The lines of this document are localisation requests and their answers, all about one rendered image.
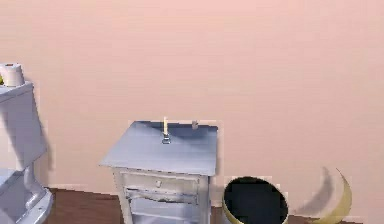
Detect grey trash can gold lid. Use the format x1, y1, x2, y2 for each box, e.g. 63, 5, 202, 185
221, 167, 353, 224

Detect white candle in holder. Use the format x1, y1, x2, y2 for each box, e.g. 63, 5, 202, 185
161, 116, 172, 145

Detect grey bedside table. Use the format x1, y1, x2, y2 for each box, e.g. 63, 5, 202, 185
98, 120, 220, 224

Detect white toilet paper roll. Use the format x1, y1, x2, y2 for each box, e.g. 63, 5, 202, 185
0, 62, 26, 88

